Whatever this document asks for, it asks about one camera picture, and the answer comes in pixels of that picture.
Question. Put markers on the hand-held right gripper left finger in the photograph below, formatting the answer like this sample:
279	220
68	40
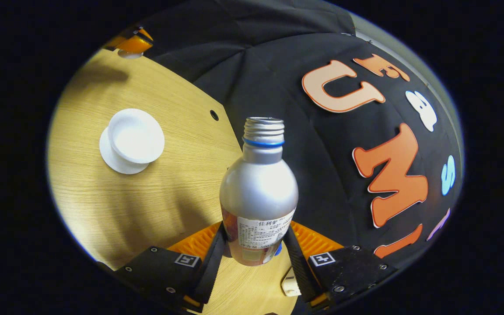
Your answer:
210	267

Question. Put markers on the black backdrop cloth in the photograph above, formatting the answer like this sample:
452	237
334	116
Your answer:
278	78

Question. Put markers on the white saucer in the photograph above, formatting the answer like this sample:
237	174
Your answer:
112	162

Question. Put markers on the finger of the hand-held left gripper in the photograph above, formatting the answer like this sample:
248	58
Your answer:
138	43

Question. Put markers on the white teacup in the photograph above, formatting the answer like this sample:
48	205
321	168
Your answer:
136	140

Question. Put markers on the cream white toaster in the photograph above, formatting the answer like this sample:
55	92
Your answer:
290	284

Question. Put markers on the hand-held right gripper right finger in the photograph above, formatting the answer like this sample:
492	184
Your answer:
301	271

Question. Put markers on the silver water bottle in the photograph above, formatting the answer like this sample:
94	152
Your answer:
258	188

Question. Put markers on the white teacup lid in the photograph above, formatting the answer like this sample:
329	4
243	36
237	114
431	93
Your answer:
130	54

